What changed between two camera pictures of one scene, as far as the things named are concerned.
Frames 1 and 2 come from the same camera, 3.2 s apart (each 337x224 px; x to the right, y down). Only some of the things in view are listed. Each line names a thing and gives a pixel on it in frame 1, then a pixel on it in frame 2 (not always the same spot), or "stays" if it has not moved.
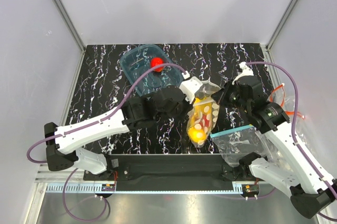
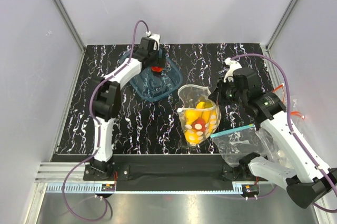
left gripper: x=187 y=107 → x=159 y=62
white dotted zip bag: x=202 y=116 stays
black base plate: x=173 y=169 stays
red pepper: x=205 y=122 → x=199 y=124
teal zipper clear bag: x=234 y=143 stays
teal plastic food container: x=137 y=60 stays
